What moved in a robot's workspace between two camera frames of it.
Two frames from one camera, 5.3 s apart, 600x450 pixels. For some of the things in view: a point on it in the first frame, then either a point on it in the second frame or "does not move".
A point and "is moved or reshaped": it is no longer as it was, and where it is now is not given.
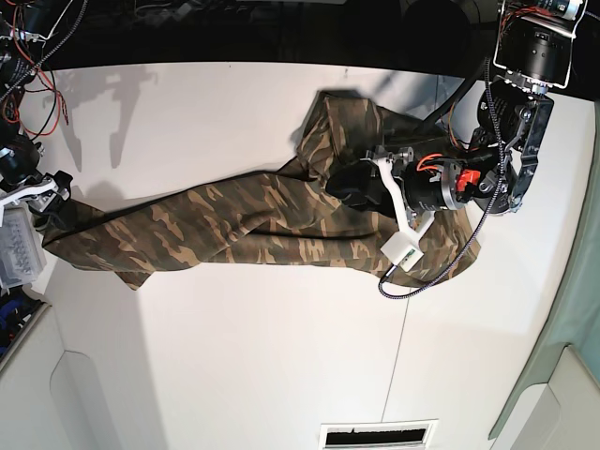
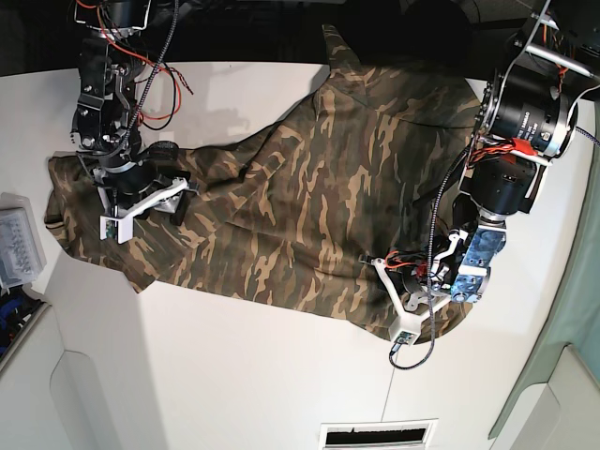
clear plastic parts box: x=22 y=255 does not move
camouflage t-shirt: x=279 y=217 is moved or reshaped
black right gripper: x=420 y=187 to x=408 y=269
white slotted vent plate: x=407 y=434 does not move
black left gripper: x=21 y=180 to x=127 y=180
